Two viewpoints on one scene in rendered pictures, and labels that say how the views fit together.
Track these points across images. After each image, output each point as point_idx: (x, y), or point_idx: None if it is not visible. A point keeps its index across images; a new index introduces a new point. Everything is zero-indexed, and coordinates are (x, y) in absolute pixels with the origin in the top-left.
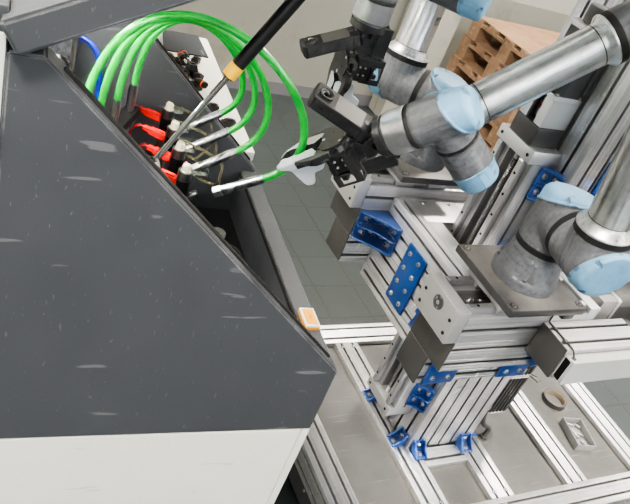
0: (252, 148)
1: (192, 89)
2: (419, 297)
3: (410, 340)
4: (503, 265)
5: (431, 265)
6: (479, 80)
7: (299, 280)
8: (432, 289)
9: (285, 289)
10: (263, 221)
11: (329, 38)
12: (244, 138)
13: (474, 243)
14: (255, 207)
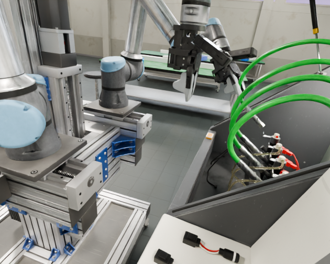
0: (161, 218)
1: (262, 181)
2: (143, 134)
3: (136, 154)
4: (126, 100)
5: (107, 144)
6: (175, 22)
7: (200, 146)
8: (145, 124)
9: (210, 146)
10: (196, 172)
11: (217, 46)
12: (159, 233)
13: (84, 129)
14: (194, 181)
